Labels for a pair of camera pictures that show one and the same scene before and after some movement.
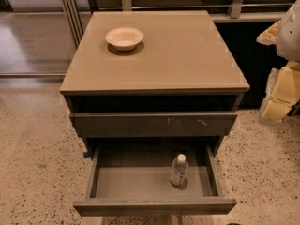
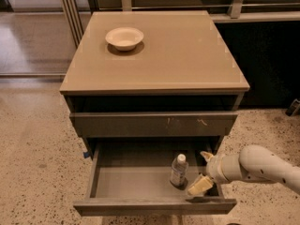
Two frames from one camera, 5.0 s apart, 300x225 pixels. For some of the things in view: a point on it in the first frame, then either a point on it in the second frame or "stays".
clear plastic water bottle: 179,170 stays
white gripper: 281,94 to 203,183
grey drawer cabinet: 153,96 stays
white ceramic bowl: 125,38 stays
